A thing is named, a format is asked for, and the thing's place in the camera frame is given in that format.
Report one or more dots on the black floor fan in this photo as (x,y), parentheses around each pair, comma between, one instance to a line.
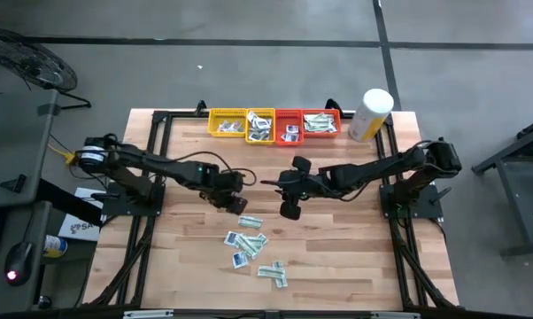
(32,62)

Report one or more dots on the white cardboard box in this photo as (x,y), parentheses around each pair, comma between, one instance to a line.
(78,228)

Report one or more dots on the white alcohol pad packet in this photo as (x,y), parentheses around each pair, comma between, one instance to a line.
(252,117)
(264,122)
(257,137)
(265,132)
(240,259)
(232,239)

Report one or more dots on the grey metal table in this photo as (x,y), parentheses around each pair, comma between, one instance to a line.
(523,199)

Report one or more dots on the black computer mouse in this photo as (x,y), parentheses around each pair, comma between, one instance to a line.
(20,261)

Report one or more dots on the black desk bracket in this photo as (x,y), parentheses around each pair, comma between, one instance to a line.
(13,184)

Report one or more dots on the white antiseptic towelette packet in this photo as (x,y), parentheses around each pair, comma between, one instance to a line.
(296,138)
(292,129)
(287,137)

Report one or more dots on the green striped bandage packet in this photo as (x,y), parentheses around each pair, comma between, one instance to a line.
(249,246)
(282,282)
(271,271)
(331,127)
(278,264)
(315,118)
(323,124)
(250,222)
(262,239)
(313,129)

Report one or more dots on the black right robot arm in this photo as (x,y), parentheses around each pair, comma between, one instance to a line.
(381,170)

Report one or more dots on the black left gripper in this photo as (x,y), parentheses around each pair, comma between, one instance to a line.
(226,190)

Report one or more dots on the blue yellow can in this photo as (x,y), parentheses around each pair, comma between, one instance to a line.
(54,246)

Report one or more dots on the silver frame bracket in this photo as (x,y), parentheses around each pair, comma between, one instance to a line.
(395,316)
(147,315)

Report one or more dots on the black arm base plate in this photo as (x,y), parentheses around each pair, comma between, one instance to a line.
(430,208)
(156,208)

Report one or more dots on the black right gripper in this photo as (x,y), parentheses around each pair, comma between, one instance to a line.
(302,184)

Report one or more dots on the yellow plastic basket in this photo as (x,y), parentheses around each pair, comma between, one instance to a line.
(268,114)
(215,116)

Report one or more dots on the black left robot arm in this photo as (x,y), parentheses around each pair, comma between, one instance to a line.
(160,166)

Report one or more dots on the yellow power plug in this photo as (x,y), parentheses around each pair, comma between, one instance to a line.
(70,157)

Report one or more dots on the white yellow wipes canister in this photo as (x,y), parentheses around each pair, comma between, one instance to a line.
(373,111)

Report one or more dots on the grey desk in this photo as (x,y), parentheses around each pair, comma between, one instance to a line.
(10,133)

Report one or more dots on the black clamp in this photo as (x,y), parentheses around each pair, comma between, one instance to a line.
(334,106)
(200,107)

